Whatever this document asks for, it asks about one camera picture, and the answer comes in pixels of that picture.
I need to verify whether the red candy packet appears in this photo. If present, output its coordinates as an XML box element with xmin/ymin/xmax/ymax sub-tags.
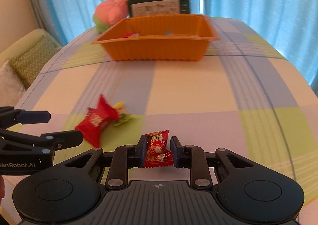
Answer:
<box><xmin>143</xmin><ymin>130</ymin><xmax>173</xmax><ymax>168</ymax></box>

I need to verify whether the clear dark snack packet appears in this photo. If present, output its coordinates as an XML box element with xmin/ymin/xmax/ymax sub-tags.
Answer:
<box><xmin>163</xmin><ymin>31</ymin><xmax>174</xmax><ymax>36</ymax></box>

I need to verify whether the person's hand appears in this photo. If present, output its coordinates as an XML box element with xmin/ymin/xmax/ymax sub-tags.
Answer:
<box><xmin>0</xmin><ymin>176</ymin><xmax>5</xmax><ymax>200</ymax></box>

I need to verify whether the white cushion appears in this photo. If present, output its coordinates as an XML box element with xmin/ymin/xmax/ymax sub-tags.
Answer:
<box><xmin>0</xmin><ymin>60</ymin><xmax>25</xmax><ymax>107</ymax></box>

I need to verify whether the large red snack packet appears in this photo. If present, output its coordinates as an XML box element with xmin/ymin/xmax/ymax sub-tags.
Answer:
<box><xmin>75</xmin><ymin>94</ymin><xmax>119</xmax><ymax>148</ymax></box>

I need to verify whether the yellow green candy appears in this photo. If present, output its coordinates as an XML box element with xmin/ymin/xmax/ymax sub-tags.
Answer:
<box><xmin>113</xmin><ymin>101</ymin><xmax>132</xmax><ymax>126</ymax></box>

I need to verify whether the green zigzag cushion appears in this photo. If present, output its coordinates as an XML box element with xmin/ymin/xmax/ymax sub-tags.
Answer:
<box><xmin>9</xmin><ymin>35</ymin><xmax>61</xmax><ymax>89</ymax></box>

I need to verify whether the light green sofa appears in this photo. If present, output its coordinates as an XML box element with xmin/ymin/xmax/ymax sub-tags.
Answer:
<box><xmin>1</xmin><ymin>29</ymin><xmax>56</xmax><ymax>67</ymax></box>

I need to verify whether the checkered tablecloth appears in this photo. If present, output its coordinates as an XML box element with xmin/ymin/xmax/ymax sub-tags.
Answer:
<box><xmin>0</xmin><ymin>16</ymin><xmax>318</xmax><ymax>225</ymax></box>

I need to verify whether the orange plastic tray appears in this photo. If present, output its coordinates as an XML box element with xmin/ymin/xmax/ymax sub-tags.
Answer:
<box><xmin>93</xmin><ymin>14</ymin><xmax>219</xmax><ymax>61</ymax></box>

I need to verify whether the pink green plush toy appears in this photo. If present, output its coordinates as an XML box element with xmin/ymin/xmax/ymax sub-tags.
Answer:
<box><xmin>93</xmin><ymin>0</ymin><xmax>129</xmax><ymax>34</ymax></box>

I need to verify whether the dark green box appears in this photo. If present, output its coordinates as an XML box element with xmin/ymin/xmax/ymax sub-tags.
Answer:
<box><xmin>127</xmin><ymin>0</ymin><xmax>190</xmax><ymax>17</ymax></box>

